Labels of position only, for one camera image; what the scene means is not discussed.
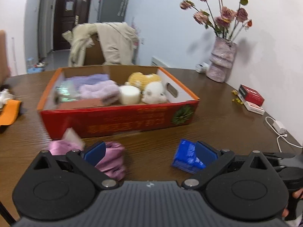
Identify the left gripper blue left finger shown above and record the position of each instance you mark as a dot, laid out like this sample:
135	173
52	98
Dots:
95	153

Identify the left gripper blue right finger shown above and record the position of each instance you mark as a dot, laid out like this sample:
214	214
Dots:
205	153

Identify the blue tissue pack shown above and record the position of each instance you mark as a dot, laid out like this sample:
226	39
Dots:
185	158

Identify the pink satin pouch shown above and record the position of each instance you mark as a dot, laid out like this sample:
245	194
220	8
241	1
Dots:
112	164

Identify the iridescent green pouch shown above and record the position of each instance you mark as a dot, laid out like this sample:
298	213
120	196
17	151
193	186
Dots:
66	92

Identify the white foam cylinder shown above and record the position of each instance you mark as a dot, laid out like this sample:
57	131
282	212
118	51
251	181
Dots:
129	95

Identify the brown pink box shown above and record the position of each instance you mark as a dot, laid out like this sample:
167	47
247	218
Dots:
81	104

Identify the purple knitted cloth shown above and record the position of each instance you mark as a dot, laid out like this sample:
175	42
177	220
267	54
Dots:
78	81

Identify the red orange cardboard box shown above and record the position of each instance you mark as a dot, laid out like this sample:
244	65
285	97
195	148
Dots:
102	121

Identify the white red small box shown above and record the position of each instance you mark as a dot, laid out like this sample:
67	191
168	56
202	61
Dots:
251	106

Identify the yellow small candies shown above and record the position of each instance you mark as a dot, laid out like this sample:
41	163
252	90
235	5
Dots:
236	98

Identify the red cigarette box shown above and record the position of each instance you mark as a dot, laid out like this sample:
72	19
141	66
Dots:
251	95

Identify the white plush toy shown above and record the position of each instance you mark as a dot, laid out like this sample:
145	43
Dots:
154	94

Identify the small white box by vase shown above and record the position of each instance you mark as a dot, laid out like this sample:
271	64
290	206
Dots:
202	67

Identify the yellow plush toy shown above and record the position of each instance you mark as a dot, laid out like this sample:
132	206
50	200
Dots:
139	80

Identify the orange cloth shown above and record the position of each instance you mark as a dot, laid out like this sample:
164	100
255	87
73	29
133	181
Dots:
10	112

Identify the brown chair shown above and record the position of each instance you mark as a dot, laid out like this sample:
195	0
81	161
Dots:
94	54

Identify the pink textured vase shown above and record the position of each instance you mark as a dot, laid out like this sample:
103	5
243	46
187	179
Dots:
221	59

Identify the white small toy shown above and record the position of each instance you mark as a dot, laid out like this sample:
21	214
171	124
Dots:
5	97

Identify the beige coat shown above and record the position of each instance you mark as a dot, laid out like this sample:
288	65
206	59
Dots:
116	40

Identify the pink suitcase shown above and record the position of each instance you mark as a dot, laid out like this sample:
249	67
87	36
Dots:
4	67

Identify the pink artificial flowers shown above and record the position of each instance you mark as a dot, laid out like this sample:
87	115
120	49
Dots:
226	23

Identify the dark wooden door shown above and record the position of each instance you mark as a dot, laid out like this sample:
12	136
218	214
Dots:
68	14

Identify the grey refrigerator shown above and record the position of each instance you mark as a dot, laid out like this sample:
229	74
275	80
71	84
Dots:
111	10

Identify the white charger with cable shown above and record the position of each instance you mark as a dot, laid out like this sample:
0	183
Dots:
281	132

